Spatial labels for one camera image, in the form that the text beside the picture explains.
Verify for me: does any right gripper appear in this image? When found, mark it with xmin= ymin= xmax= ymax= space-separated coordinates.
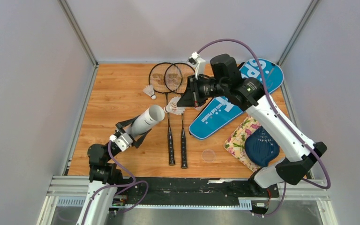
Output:
xmin=177 ymin=74 xmax=228 ymax=108

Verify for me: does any white shuttlecock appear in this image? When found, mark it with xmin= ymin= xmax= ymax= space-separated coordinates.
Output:
xmin=164 ymin=96 xmax=185 ymax=115
xmin=143 ymin=84 xmax=157 ymax=100

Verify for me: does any white shuttlecock tube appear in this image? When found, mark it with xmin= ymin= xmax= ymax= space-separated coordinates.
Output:
xmin=126 ymin=105 xmax=165 ymax=138

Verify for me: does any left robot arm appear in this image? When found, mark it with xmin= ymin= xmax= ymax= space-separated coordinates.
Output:
xmin=76 ymin=115 xmax=152 ymax=225

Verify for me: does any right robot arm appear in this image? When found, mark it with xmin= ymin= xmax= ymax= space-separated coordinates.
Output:
xmin=177 ymin=53 xmax=327 ymax=196

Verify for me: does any right black badminton racket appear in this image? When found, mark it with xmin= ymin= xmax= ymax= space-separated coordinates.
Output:
xmin=164 ymin=62 xmax=195 ymax=169

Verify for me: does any black badminton racket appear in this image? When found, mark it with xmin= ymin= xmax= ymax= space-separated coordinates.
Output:
xmin=148 ymin=62 xmax=184 ymax=166
xmin=164 ymin=62 xmax=195 ymax=169

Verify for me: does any left black badminton racket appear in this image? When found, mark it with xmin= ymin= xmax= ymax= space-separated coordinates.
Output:
xmin=148 ymin=62 xmax=184 ymax=166

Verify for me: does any blue racket cover bag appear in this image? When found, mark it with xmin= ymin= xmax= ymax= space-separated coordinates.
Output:
xmin=188 ymin=58 xmax=284 ymax=140

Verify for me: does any clear plastic tube lid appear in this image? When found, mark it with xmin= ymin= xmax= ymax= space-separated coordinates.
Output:
xmin=202 ymin=149 xmax=216 ymax=163

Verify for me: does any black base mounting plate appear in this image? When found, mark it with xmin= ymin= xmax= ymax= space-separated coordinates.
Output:
xmin=118 ymin=177 xmax=279 ymax=206

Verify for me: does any floral tray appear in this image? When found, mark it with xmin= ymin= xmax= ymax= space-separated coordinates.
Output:
xmin=223 ymin=116 xmax=261 ymax=172

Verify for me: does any blue leaf-shaped dish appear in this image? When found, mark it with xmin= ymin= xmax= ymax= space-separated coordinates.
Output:
xmin=244 ymin=127 xmax=280 ymax=167

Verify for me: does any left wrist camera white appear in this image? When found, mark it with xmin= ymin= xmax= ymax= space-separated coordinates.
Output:
xmin=109 ymin=134 xmax=117 ymax=142

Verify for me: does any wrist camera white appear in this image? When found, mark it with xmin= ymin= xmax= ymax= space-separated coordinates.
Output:
xmin=187 ymin=52 xmax=207 ymax=78
xmin=109 ymin=134 xmax=117 ymax=142

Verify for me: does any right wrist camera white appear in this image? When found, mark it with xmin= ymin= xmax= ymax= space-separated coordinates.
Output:
xmin=187 ymin=52 xmax=207 ymax=78

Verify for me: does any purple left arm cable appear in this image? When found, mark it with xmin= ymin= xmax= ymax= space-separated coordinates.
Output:
xmin=79 ymin=140 xmax=150 ymax=225

